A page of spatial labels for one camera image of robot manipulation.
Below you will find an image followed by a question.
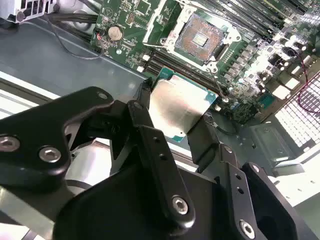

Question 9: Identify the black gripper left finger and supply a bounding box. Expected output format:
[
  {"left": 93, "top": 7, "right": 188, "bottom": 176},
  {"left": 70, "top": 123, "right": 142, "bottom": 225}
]
[{"left": 0, "top": 77, "right": 196, "bottom": 235}]

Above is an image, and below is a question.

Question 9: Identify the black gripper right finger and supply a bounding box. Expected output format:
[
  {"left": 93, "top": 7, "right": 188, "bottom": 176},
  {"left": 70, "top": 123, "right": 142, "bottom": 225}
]
[{"left": 187, "top": 113, "right": 313, "bottom": 240}]

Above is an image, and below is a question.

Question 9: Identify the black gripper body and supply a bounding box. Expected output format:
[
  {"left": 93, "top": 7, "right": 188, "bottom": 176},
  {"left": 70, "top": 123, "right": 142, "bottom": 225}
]
[{"left": 53, "top": 162, "right": 237, "bottom": 240}]

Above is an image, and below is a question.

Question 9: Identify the silver CPU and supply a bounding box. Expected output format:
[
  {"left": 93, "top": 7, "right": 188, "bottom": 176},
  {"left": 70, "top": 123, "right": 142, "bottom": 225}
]
[{"left": 148, "top": 66, "right": 220, "bottom": 144}]

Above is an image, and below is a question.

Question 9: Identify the metal locking lever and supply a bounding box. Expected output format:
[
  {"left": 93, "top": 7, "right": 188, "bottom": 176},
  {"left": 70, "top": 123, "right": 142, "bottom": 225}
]
[{"left": 209, "top": 69, "right": 230, "bottom": 103}]

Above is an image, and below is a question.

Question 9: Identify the metal socket cover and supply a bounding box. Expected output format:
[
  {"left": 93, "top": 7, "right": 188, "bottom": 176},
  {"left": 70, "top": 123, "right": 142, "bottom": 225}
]
[{"left": 143, "top": 0, "right": 185, "bottom": 50}]

